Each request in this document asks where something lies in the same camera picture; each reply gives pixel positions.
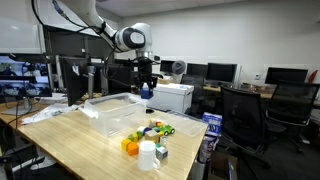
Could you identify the transparent plastic storage box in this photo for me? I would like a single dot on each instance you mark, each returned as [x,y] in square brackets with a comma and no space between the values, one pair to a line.
[115,115]

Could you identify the small black round object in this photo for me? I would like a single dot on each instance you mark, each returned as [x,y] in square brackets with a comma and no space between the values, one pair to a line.
[150,110]

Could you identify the green toy car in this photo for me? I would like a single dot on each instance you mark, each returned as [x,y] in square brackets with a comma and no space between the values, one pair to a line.
[167,129]

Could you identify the lit computer monitor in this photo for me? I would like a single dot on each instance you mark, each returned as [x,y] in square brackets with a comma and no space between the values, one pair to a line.
[23,90]

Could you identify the blue and white carton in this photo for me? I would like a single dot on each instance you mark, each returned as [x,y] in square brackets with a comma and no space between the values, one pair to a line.
[212,123]

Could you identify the grey desk fan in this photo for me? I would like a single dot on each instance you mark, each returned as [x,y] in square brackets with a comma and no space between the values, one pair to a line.
[178,67]

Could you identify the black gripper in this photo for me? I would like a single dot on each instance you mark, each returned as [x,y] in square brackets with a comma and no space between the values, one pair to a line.
[145,71]

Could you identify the tan wooden toy block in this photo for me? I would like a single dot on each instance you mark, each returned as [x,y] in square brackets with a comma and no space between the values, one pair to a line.
[151,136]

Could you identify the small yellow toy brick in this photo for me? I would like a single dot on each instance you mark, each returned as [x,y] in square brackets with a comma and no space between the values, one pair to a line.
[161,134]

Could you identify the green toy block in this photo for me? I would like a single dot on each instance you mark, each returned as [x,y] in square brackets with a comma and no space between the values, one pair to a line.
[133,137]

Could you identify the white storage box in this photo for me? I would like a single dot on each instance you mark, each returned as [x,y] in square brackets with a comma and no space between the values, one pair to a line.
[166,98]

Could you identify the brown woven basket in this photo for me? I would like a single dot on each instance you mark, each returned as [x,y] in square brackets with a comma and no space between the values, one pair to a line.
[163,80]

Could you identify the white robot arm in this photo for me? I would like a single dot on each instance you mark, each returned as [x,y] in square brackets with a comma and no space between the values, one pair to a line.
[146,36]

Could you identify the orange toy block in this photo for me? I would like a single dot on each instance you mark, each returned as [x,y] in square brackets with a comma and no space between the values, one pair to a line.
[133,149]

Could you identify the white plastic cup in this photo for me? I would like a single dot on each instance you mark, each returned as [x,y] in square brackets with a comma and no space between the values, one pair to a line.
[146,156]

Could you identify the yellow toy cube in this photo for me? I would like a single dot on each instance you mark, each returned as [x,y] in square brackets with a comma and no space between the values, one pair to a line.
[125,145]

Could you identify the wooden background desk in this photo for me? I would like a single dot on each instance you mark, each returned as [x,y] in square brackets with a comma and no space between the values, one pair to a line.
[256,90]

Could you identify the white printed bag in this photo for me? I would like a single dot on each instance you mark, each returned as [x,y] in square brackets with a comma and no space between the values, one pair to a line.
[208,148]

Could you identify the clear plastic bag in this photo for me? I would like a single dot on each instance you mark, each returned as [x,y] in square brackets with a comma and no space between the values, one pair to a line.
[50,111]

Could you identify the white and teal toy cube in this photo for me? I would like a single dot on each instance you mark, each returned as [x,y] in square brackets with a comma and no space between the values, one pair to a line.
[162,152]

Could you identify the brown cardboard box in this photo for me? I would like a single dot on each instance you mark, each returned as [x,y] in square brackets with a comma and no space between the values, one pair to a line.
[221,166]

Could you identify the black mesh office chair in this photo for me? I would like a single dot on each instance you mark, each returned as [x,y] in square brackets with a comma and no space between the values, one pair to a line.
[293,100]
[243,120]

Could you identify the blue rounded toy brick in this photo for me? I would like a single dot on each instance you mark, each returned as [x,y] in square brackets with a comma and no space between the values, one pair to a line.
[147,130]

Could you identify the blue toy cube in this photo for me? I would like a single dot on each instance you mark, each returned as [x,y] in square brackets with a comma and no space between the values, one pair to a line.
[146,94]

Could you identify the grey metal pole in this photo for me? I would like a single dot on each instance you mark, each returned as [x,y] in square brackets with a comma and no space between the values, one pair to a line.
[90,83]

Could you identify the red curved object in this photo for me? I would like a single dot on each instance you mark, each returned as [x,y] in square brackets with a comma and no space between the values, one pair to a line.
[312,76]

